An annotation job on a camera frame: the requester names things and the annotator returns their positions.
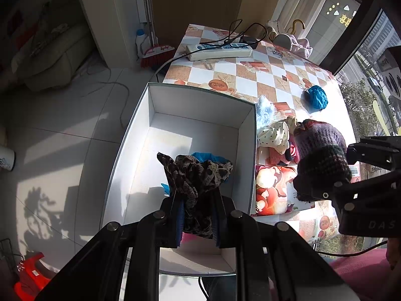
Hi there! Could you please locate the power strip cord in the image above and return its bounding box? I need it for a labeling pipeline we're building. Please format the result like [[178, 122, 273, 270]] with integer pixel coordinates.
[[153, 55, 188, 84]]

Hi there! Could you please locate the flower printed box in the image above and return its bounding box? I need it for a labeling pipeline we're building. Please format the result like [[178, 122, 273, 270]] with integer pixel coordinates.
[[254, 165, 315, 217]]

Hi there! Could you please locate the dark leopard print cloth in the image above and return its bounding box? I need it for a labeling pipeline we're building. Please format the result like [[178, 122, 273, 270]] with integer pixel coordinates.
[[157, 152, 234, 239]]

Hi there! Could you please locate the red plastic stool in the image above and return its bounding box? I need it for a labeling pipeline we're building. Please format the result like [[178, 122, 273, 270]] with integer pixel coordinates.
[[13, 251, 57, 300]]

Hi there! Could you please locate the white power strip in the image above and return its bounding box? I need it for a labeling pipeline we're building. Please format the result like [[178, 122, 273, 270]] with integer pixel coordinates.
[[186, 42, 253, 61]]

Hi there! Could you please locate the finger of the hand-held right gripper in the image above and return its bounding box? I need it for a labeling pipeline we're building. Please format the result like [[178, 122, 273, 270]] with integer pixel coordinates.
[[346, 136, 401, 171], [294, 169, 401, 202]]

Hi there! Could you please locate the blue shoe cover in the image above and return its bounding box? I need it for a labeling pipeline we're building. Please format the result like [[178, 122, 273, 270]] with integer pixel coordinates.
[[302, 85, 328, 111], [161, 152, 232, 195]]

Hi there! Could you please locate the thin floor cable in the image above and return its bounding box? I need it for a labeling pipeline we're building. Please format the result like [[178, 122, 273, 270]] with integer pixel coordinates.
[[78, 66, 130, 126]]

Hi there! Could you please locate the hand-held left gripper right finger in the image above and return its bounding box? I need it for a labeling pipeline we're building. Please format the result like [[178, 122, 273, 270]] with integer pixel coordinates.
[[211, 191, 361, 301]]

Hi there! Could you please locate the person's right forearm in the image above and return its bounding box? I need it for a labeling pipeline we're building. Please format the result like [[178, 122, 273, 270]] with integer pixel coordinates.
[[329, 248, 401, 301]]

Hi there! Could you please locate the light blue fluffy sock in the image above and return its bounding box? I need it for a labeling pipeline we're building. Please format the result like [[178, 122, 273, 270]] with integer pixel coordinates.
[[256, 96, 278, 129]]

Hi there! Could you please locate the pale pink garment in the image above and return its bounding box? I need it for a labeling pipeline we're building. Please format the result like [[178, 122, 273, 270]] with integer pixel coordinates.
[[290, 36, 314, 58]]

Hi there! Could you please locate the white cardboard box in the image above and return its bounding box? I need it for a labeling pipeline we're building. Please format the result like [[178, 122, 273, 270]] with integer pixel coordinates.
[[99, 82, 258, 277]]

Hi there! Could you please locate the white printed cup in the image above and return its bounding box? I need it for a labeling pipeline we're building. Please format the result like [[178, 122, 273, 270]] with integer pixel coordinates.
[[0, 146, 16, 172]]

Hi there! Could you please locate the red broom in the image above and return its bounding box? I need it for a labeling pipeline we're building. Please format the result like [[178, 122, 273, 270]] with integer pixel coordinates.
[[130, 0, 176, 69]]

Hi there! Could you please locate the white curtain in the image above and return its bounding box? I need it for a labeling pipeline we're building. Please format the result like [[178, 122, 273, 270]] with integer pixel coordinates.
[[276, 0, 336, 32]]

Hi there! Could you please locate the checkered printed tablecloth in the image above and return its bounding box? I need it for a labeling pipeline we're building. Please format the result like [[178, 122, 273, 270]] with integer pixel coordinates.
[[162, 23, 358, 251]]

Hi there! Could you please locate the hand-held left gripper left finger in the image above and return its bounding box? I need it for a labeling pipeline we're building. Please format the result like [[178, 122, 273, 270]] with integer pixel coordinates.
[[34, 194, 185, 301]]

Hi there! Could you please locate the pink cloth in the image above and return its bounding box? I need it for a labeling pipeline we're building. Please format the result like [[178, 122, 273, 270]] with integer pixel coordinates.
[[182, 232, 217, 248]]

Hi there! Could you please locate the yellow hook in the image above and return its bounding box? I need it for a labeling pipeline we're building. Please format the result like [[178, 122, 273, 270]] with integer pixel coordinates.
[[288, 19, 306, 35]]

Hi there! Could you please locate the black wire rack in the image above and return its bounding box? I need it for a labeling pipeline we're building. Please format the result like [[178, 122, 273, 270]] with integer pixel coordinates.
[[0, 238, 19, 289]]

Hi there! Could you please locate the white detergent bottle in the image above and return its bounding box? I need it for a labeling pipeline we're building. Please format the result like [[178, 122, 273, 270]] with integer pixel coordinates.
[[135, 29, 154, 58]]

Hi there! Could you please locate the black power adapter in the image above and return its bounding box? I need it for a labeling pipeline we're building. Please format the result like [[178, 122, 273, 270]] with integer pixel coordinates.
[[243, 36, 260, 51]]

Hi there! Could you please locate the cream polka dot cloth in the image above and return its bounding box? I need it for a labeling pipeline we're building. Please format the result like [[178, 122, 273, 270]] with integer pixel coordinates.
[[257, 121, 290, 156]]

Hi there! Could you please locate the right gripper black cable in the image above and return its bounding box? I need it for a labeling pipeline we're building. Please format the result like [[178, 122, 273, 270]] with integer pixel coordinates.
[[316, 240, 389, 257]]

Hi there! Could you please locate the beige ruffled sock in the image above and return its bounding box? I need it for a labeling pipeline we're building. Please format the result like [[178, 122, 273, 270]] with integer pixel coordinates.
[[283, 116, 306, 137]]

